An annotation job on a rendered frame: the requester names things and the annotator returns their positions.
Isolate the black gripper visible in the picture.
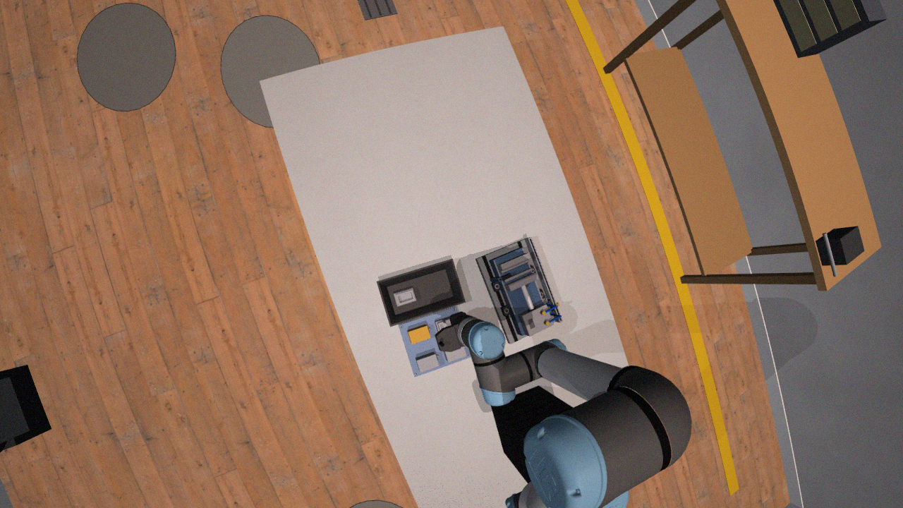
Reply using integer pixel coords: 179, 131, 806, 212
435, 312, 477, 352

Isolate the orange rectangular block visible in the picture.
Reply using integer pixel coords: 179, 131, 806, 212
407, 325, 431, 344

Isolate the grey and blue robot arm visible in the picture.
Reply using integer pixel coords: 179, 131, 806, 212
461, 319, 691, 508

